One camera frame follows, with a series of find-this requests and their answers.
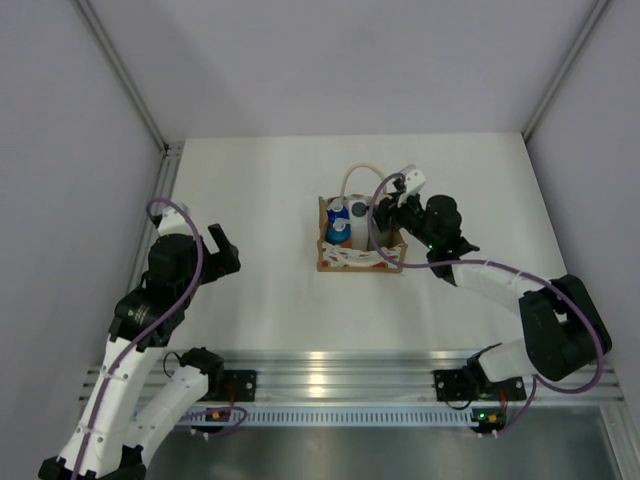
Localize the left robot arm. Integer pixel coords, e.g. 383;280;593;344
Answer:
38;224;241;479

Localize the aluminium frame post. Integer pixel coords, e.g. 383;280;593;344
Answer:
70;0;168;153
521;0;614;144

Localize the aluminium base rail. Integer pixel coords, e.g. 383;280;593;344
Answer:
79;349;626;402

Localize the light blue pump bottle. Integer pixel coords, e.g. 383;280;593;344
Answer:
325;217;351;248

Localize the left aluminium frame post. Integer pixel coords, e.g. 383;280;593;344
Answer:
70;0;168;153

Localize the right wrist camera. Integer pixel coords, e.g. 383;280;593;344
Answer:
398;164;426;195

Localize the white square bottle grey cap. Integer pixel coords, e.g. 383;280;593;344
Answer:
348;197;370;251

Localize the grey-green bottle beige cap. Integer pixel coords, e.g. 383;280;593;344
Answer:
371;213;394;248

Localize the right aluminium frame post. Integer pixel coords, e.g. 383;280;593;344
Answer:
521;0;614;144

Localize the dark blue pump bottle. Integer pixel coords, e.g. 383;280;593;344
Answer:
326;197;349;224

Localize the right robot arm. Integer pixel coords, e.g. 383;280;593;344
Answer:
370;194;612;397

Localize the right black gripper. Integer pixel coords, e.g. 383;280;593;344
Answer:
368;188;439;250

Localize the watermelon print canvas bag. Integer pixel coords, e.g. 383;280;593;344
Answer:
316;163;407;274

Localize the white slotted cable duct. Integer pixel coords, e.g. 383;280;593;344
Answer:
178;406;500;427

